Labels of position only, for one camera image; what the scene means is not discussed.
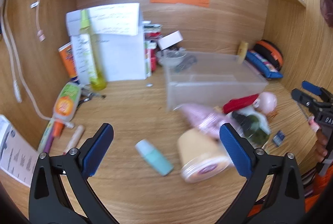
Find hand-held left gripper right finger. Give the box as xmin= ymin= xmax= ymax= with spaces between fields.
xmin=219 ymin=122 xmax=305 ymax=224

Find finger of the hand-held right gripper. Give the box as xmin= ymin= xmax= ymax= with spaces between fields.
xmin=291 ymin=89 xmax=317 ymax=113
xmin=302 ymin=81 xmax=329 ymax=96

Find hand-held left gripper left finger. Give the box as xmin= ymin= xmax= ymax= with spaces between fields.
xmin=28 ymin=123 xmax=115 ymax=224

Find green bottle white label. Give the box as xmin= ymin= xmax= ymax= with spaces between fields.
xmin=231 ymin=107 xmax=271 ymax=146

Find cream jar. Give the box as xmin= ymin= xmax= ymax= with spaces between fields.
xmin=177 ymin=127 xmax=232 ymax=183

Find pink ball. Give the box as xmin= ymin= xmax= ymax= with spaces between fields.
xmin=253 ymin=92 xmax=277 ymax=114

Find pink white rope pack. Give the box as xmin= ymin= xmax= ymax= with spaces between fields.
xmin=179 ymin=104 xmax=235 ymax=140

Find small blue card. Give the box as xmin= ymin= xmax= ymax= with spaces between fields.
xmin=273 ymin=130 xmax=286 ymax=147

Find red pouch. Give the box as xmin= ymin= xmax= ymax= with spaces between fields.
xmin=223 ymin=94 xmax=259 ymax=114

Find teal small bottle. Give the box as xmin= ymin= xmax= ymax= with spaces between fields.
xmin=135 ymin=139 xmax=174 ymax=176

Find clear plastic bin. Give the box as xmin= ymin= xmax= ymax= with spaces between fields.
xmin=163 ymin=51 xmax=268 ymax=112

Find wooden desktop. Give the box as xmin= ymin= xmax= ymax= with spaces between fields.
xmin=0 ymin=75 xmax=333 ymax=224

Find person's right hand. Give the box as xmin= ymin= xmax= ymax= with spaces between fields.
xmin=309 ymin=117 xmax=329 ymax=162

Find pink lip balm stick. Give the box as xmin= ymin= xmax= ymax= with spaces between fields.
xmin=64 ymin=125 xmax=86 ymax=154

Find blue pencil case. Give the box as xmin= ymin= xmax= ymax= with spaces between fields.
xmin=246 ymin=50 xmax=283 ymax=80

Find purple marker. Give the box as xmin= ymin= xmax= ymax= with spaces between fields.
xmin=43 ymin=135 xmax=56 ymax=154

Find black orange round case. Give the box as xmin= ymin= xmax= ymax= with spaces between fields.
xmin=253 ymin=40 xmax=283 ymax=71

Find metal nail clippers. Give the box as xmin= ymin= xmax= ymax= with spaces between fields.
xmin=78 ymin=89 xmax=107 ymax=107

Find orange green sunscreen tube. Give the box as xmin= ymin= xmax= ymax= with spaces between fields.
xmin=52 ymin=82 xmax=82 ymax=138

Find person's orange clothing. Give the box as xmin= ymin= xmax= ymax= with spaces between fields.
xmin=247 ymin=161 xmax=333 ymax=224

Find tall yellow liquid bottle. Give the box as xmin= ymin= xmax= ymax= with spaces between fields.
xmin=70 ymin=9 xmax=108 ymax=91

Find yellow tube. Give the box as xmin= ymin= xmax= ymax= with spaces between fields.
xmin=236 ymin=41 xmax=248 ymax=64

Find dark maroon object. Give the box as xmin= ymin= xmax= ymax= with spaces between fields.
xmin=320 ymin=0 xmax=333 ymax=29

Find white printed booklet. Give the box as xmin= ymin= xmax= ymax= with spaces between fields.
xmin=0 ymin=115 xmax=39 ymax=185

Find fruit print carton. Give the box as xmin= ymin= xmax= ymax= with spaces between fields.
xmin=144 ymin=40 xmax=153 ymax=76

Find red carton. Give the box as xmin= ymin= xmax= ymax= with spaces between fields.
xmin=148 ymin=42 xmax=158 ymax=71

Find glass bowl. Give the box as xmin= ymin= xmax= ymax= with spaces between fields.
xmin=155 ymin=48 xmax=187 ymax=68

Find small white box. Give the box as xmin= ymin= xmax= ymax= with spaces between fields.
xmin=157 ymin=31 xmax=183 ymax=50

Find stack of red packets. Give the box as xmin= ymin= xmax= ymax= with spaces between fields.
xmin=143 ymin=20 xmax=163 ymax=40

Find white paper sheet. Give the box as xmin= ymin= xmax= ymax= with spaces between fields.
xmin=87 ymin=3 xmax=140 ymax=36

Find long white cable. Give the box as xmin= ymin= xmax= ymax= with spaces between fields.
xmin=6 ymin=29 xmax=52 ymax=121

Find pink cable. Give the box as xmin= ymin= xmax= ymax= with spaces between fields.
xmin=31 ymin=0 xmax=45 ymax=42

